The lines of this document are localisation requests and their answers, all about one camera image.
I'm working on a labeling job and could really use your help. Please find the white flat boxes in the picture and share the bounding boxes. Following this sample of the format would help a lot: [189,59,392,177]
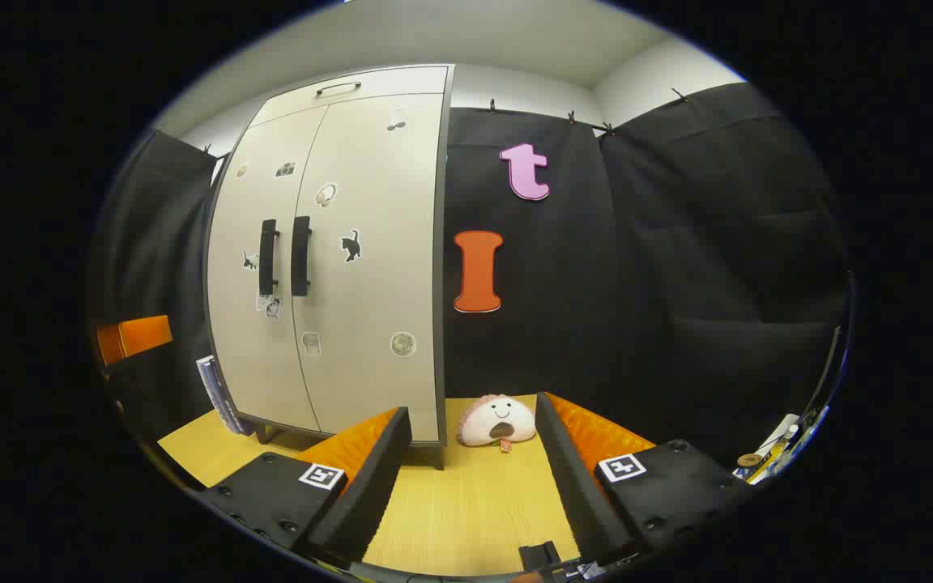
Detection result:
[195,355,255,436]

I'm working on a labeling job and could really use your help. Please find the white double-door shoe cabinet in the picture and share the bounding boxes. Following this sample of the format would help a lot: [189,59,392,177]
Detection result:
[205,65,456,472]

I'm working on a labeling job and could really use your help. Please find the white cabinet drawer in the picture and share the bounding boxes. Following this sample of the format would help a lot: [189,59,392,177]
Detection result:
[249,66,449,127]

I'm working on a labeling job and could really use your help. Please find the pile of small items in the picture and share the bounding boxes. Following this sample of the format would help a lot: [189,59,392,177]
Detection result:
[732,409,830,485]

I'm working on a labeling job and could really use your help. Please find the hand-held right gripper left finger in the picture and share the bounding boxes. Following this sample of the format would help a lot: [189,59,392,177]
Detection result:
[203,407,412,568]

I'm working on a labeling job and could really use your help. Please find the white pink plush toy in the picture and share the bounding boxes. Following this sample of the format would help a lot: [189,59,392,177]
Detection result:
[457,394,538,453]

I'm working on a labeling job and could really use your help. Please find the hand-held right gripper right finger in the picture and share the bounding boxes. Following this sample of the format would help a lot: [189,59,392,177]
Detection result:
[535,392,752,566]

